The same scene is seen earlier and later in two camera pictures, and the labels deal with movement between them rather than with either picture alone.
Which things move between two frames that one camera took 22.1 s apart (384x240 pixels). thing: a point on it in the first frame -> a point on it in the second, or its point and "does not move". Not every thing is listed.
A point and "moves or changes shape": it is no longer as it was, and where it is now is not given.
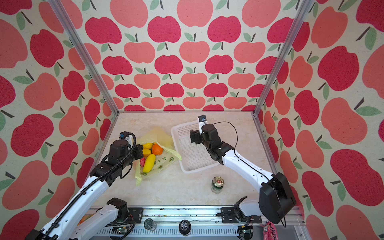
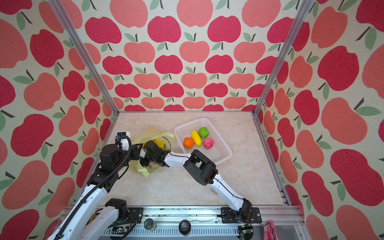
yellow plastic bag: (161, 136) moves or changes shape
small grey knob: (149, 224) does not move
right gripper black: (195, 134) -> (142, 162)
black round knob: (184, 227) does not move
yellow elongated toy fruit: (149, 163) moves or changes shape
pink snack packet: (269, 231) does not move
